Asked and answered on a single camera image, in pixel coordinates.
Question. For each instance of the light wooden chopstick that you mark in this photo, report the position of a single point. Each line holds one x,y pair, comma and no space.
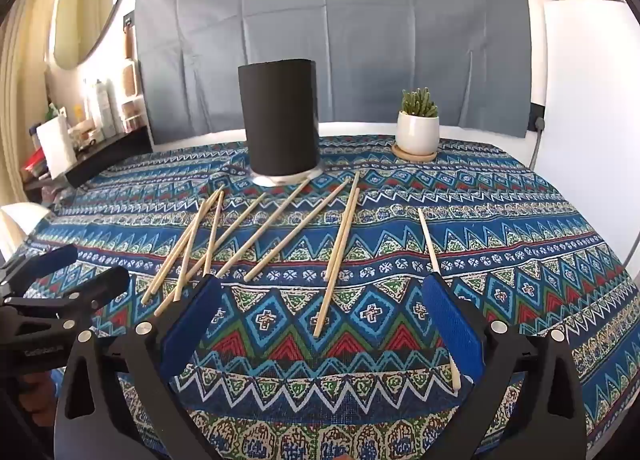
426,245

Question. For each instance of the white panel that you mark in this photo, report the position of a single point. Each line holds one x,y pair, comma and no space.
585,115

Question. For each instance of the black shelf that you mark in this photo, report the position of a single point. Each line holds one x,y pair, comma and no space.
110,145

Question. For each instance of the round wooden coaster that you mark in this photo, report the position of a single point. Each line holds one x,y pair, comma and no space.
412,156

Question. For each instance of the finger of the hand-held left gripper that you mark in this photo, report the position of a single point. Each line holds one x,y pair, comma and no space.
100,281
50,257

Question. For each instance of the white rounded object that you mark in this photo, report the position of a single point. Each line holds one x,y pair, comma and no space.
20,222

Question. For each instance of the clear jar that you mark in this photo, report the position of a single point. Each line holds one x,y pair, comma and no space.
132,115

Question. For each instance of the small cactus in white pot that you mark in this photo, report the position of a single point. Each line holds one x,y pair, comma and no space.
419,133

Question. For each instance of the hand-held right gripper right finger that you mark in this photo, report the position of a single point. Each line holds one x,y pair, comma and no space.
452,325

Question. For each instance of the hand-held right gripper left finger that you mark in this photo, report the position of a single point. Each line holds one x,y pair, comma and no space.
192,325

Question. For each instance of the bunch of wooden chopsticks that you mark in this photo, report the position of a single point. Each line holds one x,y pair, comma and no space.
340,250

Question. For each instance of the wooden hair brush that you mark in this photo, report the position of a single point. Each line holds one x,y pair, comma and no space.
130,80

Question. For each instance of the grey spray bottle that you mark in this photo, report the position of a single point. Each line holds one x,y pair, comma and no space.
105,108

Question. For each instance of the round wall mirror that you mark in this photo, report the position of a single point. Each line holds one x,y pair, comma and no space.
85,5

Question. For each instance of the blue patterned tablecloth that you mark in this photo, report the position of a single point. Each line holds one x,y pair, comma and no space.
350,240

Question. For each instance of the black cylindrical utensil holder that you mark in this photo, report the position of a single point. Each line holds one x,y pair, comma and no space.
280,125

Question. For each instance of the grey backdrop cloth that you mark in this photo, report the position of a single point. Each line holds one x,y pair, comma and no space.
350,40

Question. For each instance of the cream curtain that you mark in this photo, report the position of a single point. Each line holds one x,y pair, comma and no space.
20,90

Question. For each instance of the wooden hanging brush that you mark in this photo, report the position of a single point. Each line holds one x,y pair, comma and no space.
129,43

